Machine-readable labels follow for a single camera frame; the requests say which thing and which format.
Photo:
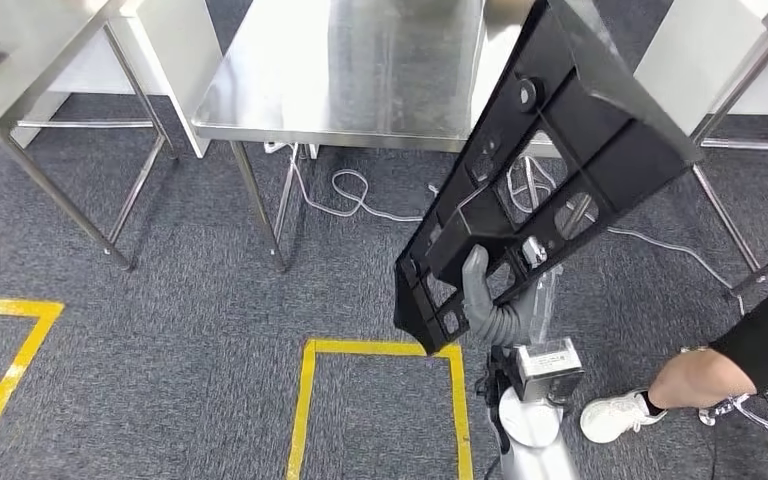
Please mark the black plastic plate part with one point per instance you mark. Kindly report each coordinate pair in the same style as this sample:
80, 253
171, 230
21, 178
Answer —
622, 166

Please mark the white cabinet panel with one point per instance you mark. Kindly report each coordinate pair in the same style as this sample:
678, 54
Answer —
689, 73
178, 53

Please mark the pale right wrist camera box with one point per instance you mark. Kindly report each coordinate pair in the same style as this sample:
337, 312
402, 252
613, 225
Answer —
550, 368

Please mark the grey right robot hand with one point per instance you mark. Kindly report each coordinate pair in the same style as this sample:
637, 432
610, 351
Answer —
543, 305

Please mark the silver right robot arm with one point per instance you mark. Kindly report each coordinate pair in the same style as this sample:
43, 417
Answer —
530, 424

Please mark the yellow floor tape square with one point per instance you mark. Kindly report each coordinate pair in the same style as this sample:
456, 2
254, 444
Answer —
13, 305
371, 348

